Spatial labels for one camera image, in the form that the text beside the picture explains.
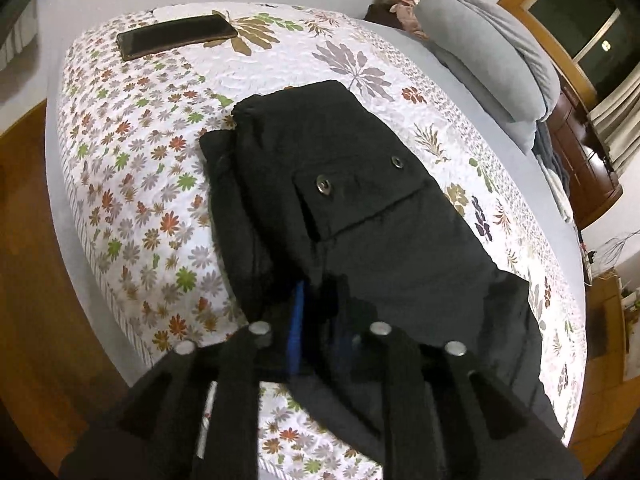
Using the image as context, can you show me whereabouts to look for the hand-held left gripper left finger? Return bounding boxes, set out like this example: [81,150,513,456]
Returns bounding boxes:
[59,280,308,480]

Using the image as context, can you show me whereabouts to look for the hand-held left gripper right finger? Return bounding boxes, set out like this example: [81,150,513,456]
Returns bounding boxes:
[325,280,585,480]

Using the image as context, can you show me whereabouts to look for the black pants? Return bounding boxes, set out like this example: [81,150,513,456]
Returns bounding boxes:
[199,79,563,461]

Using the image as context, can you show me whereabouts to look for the floral quilted bedspread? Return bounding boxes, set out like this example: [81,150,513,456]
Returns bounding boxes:
[56,2,588,480]

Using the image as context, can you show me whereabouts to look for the light wooden desk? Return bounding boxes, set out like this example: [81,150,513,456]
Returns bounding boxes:
[580,269,638,391]

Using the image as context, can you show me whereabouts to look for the white fluffy towel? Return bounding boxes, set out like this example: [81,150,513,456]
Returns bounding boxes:
[545,169,577,222]

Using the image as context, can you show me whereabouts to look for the grey knit blanket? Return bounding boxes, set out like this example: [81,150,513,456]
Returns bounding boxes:
[532,124,568,188]

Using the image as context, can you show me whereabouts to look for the dark wooden headboard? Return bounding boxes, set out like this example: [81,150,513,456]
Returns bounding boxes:
[532,72,624,227]

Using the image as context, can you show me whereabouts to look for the black smartphone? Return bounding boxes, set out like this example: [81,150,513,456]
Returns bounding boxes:
[116,14,239,62]

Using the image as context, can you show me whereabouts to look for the grey pillows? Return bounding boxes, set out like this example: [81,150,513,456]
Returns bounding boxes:
[411,0,560,155]

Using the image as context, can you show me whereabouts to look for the pink cloth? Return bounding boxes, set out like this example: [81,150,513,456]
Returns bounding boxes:
[382,0,432,40]

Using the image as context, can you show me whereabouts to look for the beige curtain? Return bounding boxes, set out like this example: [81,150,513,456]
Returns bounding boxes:
[586,71,640,177]

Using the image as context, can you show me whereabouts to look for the wooden framed window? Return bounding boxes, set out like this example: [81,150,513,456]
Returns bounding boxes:
[497,0,640,107]

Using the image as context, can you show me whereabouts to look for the hanging cables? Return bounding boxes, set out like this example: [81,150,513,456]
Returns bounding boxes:
[582,230,640,281]

